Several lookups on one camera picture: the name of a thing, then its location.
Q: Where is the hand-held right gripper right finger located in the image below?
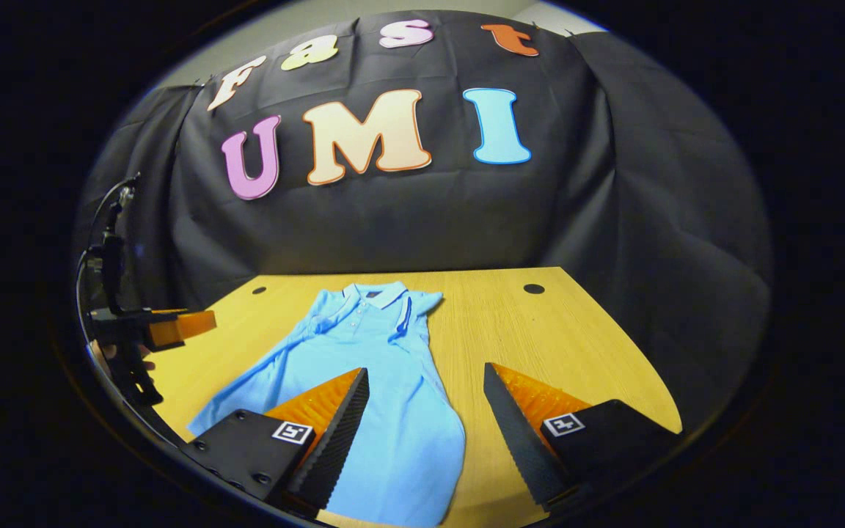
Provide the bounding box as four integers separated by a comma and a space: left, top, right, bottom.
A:
482, 362, 684, 513

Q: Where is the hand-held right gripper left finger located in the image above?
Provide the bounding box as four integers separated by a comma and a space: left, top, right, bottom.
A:
186, 367, 371, 516

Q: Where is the light blue polo T-shirt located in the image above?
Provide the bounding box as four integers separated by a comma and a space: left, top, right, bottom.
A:
187, 280, 468, 528

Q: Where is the black backdrop cloth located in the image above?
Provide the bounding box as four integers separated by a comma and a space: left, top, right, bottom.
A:
73, 9, 773, 430

